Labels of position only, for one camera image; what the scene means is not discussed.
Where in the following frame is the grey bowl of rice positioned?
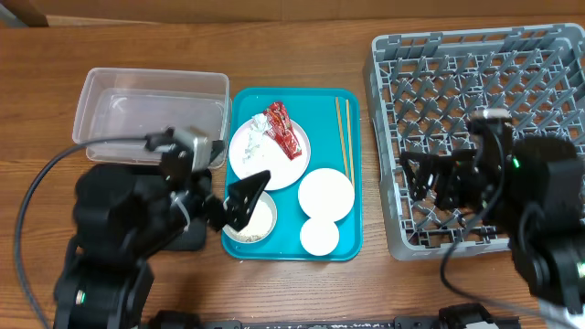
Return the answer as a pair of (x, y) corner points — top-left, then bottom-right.
(223, 192), (277, 244)

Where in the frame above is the white tissue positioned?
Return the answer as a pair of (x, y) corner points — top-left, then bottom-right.
(245, 113), (271, 159)

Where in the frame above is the white cup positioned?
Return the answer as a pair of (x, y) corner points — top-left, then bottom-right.
(300, 218), (340, 257)

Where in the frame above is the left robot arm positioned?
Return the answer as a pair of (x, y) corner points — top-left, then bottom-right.
(54, 151), (271, 328)

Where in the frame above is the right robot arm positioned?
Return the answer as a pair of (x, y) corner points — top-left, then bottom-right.
(400, 133), (584, 315)

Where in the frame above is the grey dishwasher rack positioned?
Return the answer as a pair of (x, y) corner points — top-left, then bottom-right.
(364, 23), (584, 260)

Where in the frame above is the white round plate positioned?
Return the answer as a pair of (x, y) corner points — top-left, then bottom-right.
(228, 120), (311, 191)

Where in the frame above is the black tray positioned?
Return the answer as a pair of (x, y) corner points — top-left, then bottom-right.
(159, 167), (214, 253)

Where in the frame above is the left wooden chopstick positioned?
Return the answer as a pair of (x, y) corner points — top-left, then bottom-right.
(335, 97), (350, 178)

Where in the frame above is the wooden chopstick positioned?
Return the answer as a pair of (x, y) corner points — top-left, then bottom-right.
(346, 99), (355, 187)
(335, 97), (350, 178)

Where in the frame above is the red snack wrapper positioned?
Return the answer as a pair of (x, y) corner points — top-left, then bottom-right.
(263, 101), (303, 160)

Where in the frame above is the white bowl upside down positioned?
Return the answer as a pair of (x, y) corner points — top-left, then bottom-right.
(298, 168), (356, 221)

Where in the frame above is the right wooden chopstick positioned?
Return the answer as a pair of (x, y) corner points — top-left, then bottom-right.
(346, 99), (355, 187)

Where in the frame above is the teal plastic tray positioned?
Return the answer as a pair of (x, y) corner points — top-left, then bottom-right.
(222, 88), (363, 261)

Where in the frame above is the clear plastic bin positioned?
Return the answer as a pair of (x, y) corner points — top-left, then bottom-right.
(72, 68), (231, 143)

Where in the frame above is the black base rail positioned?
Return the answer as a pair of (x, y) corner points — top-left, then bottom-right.
(150, 302), (522, 329)

